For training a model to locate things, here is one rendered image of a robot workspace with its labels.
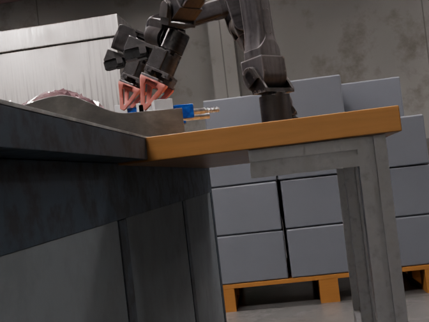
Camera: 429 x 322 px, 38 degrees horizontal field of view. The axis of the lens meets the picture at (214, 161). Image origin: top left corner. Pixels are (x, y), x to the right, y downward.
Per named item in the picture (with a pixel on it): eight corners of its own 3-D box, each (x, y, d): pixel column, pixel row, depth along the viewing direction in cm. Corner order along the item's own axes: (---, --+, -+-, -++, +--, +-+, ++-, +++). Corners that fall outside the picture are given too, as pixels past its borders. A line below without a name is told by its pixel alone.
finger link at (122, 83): (109, 105, 177) (120, 73, 177) (115, 107, 184) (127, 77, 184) (131, 113, 176) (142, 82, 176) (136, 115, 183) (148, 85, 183)
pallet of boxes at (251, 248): (412, 267, 404) (390, 85, 408) (447, 291, 324) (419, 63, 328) (228, 285, 415) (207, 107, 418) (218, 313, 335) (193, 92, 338)
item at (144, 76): (127, 103, 146) (143, 66, 146) (135, 106, 153) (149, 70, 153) (154, 114, 146) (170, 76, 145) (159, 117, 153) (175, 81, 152)
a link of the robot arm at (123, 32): (110, 43, 175) (126, 4, 176) (111, 50, 183) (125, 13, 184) (149, 59, 176) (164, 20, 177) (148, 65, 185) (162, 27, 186)
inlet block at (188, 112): (218, 124, 127) (215, 97, 127) (223, 121, 122) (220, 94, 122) (154, 130, 124) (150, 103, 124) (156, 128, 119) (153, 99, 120)
